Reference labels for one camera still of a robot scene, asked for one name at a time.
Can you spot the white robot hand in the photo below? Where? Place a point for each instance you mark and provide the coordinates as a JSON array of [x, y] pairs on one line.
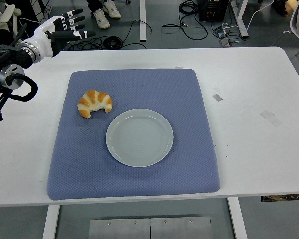
[[43, 41]]

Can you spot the croissant bread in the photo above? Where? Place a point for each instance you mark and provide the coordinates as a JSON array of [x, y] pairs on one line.
[[93, 99]]

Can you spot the pale grey round plate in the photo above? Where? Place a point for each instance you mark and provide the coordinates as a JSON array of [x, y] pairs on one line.
[[139, 138]]

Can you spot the grey metal plate with screws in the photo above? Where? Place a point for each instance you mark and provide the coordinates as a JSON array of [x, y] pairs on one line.
[[149, 229]]

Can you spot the person's white shoe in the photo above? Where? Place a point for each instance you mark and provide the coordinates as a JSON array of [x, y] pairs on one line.
[[112, 10], [101, 19]]

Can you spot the white floor beam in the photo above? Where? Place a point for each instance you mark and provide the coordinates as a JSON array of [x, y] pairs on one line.
[[142, 20]]

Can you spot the blue quilted mat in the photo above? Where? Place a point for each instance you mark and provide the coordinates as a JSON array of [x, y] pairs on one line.
[[89, 161]]

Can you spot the black equipment box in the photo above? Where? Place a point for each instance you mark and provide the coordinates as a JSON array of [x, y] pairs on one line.
[[213, 10]]

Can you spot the grey power adapter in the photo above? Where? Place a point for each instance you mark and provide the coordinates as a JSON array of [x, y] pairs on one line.
[[223, 35]]

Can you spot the white table leg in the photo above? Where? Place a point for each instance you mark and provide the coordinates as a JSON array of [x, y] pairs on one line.
[[238, 219], [50, 221]]

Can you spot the small grey tape piece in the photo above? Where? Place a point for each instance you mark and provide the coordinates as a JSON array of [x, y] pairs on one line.
[[217, 97]]

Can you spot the white desk leg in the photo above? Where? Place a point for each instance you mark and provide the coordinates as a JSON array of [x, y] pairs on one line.
[[240, 20]]

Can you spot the large clear tape piece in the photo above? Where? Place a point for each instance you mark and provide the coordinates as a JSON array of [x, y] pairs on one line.
[[270, 118]]

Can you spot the dark box under table edge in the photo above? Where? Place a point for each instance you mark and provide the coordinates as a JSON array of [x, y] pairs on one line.
[[281, 198]]

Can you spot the white chair frame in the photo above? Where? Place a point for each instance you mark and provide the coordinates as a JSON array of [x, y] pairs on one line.
[[292, 22]]

